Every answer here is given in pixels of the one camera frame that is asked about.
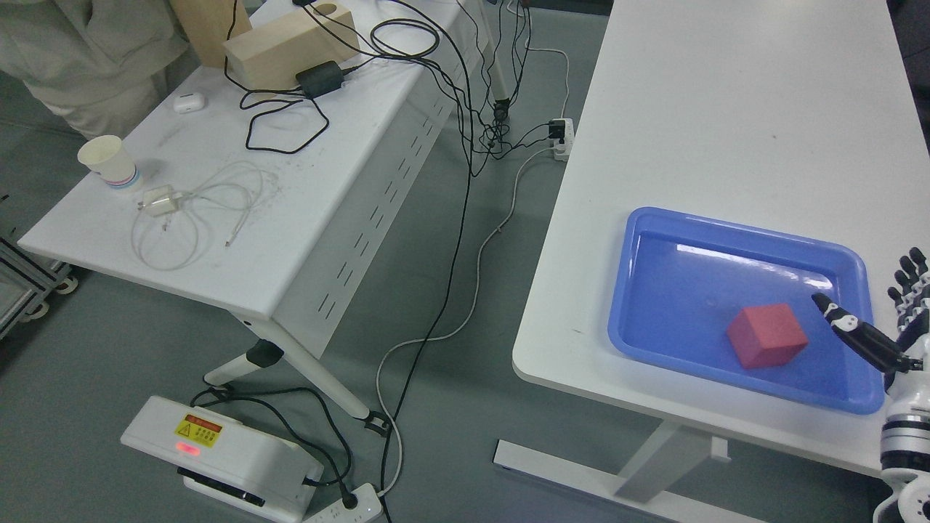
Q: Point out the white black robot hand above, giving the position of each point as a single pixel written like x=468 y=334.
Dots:
x=903 y=362

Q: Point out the pink red block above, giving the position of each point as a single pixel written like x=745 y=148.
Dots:
x=766 y=335

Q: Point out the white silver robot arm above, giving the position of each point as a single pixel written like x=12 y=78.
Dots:
x=904 y=457

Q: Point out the blue plastic tray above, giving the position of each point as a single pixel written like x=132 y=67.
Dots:
x=683 y=279

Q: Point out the wooden block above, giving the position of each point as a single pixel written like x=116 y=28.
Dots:
x=269 y=56

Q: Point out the white standing desk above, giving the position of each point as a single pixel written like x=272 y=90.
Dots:
x=792 y=116

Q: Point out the white power strip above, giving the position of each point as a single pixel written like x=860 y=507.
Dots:
x=561 y=134
x=367 y=509

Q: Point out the black power adapter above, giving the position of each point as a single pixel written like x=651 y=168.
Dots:
x=320 y=80

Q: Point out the white folding table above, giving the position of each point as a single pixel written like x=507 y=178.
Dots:
x=279 y=235

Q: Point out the white box device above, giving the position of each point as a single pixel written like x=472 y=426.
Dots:
x=222 y=458

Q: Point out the white earbuds case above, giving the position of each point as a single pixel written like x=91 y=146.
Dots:
x=189 y=103

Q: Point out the paper cup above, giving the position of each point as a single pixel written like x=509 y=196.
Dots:
x=106 y=157

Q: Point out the person in beige clothes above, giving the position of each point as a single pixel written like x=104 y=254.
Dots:
x=102 y=66

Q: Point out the white charger with cable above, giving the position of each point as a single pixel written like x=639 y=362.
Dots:
x=175 y=226

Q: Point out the aluminium frame rack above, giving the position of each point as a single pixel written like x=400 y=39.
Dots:
x=26 y=281

